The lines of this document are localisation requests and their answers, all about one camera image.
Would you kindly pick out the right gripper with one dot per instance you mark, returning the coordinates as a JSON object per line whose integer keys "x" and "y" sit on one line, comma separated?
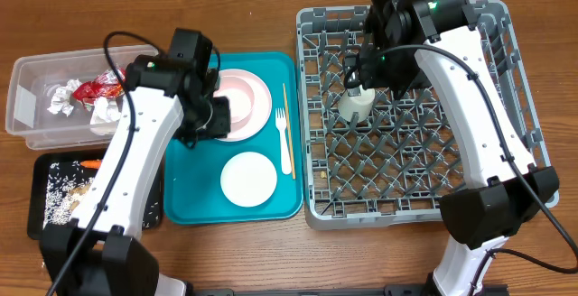
{"x": 374, "y": 66}

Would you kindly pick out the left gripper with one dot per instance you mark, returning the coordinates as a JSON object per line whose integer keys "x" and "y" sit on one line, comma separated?
{"x": 221, "y": 128}

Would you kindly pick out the cream plastic cup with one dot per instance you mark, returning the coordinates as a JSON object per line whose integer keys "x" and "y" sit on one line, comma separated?
{"x": 361, "y": 103}

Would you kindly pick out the large pink plate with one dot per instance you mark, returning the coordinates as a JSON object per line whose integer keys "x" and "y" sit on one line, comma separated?
{"x": 261, "y": 111}

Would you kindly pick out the cream bowl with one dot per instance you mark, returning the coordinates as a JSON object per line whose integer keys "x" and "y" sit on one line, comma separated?
{"x": 248, "y": 179}

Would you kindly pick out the red snack wrapper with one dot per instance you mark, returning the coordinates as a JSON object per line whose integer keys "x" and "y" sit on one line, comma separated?
{"x": 106, "y": 85}

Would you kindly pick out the orange carrot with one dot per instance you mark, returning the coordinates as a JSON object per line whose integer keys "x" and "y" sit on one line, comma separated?
{"x": 91, "y": 164}

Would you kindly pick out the peanut and rice scraps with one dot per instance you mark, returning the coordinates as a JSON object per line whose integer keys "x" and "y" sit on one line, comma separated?
{"x": 67, "y": 184}

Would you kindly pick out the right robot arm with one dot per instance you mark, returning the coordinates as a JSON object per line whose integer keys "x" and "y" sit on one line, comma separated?
{"x": 439, "y": 41}

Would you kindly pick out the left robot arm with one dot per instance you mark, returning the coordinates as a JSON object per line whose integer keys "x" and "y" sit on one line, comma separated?
{"x": 167, "y": 96}

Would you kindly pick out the clear plastic waste bin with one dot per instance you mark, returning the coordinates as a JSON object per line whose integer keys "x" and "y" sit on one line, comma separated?
{"x": 32, "y": 85}

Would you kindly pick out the teal plastic serving tray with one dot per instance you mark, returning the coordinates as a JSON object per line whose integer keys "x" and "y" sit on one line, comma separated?
{"x": 192, "y": 192}

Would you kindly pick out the white plastic fork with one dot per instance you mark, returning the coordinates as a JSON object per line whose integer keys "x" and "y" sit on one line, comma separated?
{"x": 281, "y": 125}

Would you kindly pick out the wooden chopstick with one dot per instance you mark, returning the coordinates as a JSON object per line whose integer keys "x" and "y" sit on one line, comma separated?
{"x": 289, "y": 132}

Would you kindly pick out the grey plastic dish rack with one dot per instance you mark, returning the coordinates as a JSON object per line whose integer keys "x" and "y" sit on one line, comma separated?
{"x": 392, "y": 168}

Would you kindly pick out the black rectangular tray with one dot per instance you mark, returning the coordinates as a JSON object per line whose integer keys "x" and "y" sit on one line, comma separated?
{"x": 40, "y": 174}

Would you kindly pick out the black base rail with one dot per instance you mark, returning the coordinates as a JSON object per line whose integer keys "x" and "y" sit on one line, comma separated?
{"x": 307, "y": 292}

